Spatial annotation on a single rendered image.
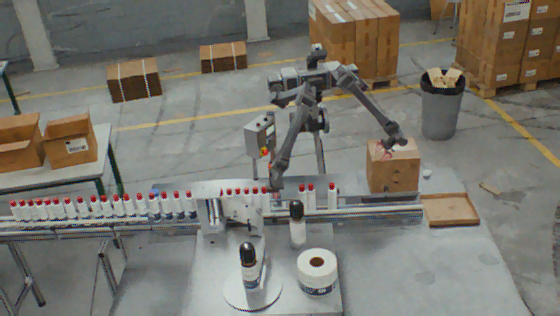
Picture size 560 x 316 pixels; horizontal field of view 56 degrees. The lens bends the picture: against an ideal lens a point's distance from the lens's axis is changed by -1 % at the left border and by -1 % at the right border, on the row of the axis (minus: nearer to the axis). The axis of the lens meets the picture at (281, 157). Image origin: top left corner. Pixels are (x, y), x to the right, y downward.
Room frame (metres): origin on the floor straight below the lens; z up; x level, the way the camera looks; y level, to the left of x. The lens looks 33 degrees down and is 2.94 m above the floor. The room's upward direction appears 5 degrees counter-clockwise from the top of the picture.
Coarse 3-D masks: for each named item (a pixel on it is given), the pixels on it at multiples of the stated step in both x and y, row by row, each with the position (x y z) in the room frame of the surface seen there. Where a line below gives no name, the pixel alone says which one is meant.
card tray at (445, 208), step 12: (444, 192) 2.63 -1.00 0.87; (456, 192) 2.63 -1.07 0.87; (432, 204) 2.57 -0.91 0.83; (444, 204) 2.56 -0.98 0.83; (456, 204) 2.55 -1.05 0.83; (468, 204) 2.54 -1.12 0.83; (432, 216) 2.46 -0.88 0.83; (444, 216) 2.45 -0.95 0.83; (456, 216) 2.44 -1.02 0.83; (468, 216) 2.43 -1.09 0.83
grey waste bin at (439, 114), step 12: (432, 96) 4.63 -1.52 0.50; (444, 96) 4.57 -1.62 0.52; (456, 96) 4.59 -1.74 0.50; (432, 108) 4.64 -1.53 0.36; (444, 108) 4.58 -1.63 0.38; (456, 108) 4.61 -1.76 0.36; (432, 120) 4.64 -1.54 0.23; (444, 120) 4.59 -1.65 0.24; (456, 120) 4.66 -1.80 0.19; (432, 132) 4.64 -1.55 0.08; (444, 132) 4.60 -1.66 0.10
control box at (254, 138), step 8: (256, 120) 2.66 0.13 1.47; (272, 120) 2.66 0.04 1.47; (248, 128) 2.58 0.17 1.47; (256, 128) 2.57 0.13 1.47; (264, 128) 2.59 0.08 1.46; (248, 136) 2.58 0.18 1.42; (256, 136) 2.54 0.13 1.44; (264, 136) 2.59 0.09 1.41; (248, 144) 2.58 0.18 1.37; (256, 144) 2.55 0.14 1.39; (264, 144) 2.58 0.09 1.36; (272, 144) 2.64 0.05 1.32; (248, 152) 2.59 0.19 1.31; (256, 152) 2.55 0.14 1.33
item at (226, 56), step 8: (200, 48) 7.22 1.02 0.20; (208, 48) 7.19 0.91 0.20; (216, 48) 7.17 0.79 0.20; (224, 48) 7.14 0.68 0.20; (232, 48) 7.12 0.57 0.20; (240, 48) 7.09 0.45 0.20; (200, 56) 6.94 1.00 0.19; (208, 56) 6.89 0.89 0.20; (216, 56) 6.86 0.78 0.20; (224, 56) 6.82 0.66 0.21; (232, 56) 6.82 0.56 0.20; (240, 56) 6.83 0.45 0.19; (208, 64) 6.79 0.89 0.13; (216, 64) 6.80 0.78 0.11; (224, 64) 6.81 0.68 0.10; (232, 64) 6.83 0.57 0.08; (240, 64) 6.84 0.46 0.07; (208, 72) 6.80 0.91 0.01
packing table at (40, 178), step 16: (96, 128) 4.02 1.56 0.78; (112, 160) 4.01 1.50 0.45; (0, 176) 3.38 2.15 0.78; (16, 176) 3.36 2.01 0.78; (32, 176) 3.35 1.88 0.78; (48, 176) 3.33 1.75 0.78; (64, 176) 3.31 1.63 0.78; (80, 176) 3.29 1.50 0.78; (96, 176) 3.31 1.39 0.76; (0, 192) 3.25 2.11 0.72; (16, 192) 3.27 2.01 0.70; (112, 208) 3.68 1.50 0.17
